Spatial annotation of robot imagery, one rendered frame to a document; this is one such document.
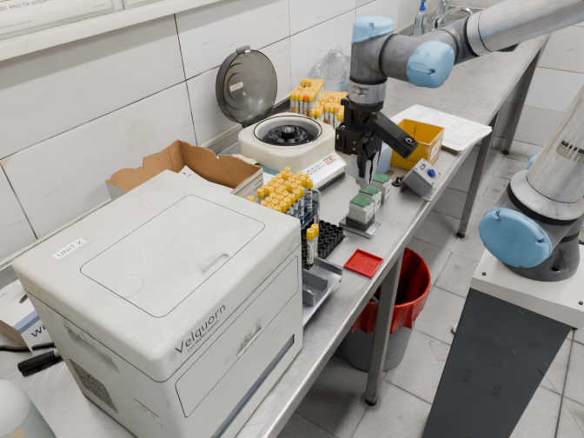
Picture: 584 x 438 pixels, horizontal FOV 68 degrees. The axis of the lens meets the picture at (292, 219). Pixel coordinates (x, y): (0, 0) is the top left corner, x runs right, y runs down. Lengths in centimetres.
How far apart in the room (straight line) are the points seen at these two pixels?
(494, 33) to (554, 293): 50
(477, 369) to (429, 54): 75
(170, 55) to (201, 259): 77
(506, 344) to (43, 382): 93
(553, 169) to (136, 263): 60
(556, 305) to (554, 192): 28
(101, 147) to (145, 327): 71
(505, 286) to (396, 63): 48
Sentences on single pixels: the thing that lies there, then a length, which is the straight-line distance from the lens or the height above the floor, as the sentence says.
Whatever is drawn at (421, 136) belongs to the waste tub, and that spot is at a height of 93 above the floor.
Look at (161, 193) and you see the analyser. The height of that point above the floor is 117.
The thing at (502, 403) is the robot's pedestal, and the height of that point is 53.
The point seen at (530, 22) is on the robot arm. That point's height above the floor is 137.
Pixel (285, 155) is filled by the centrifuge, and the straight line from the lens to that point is 116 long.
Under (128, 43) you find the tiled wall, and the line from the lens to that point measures 116.
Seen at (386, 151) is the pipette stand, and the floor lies 96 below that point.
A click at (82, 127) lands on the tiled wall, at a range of 111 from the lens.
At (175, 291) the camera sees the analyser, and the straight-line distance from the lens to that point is 53.
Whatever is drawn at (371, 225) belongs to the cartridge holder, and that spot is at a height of 89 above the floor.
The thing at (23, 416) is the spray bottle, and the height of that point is 99.
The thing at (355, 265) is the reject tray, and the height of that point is 88.
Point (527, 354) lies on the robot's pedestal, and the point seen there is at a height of 73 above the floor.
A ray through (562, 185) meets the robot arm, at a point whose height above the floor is 119.
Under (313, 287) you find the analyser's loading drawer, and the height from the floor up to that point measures 92.
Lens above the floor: 154
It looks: 37 degrees down
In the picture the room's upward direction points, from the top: 2 degrees counter-clockwise
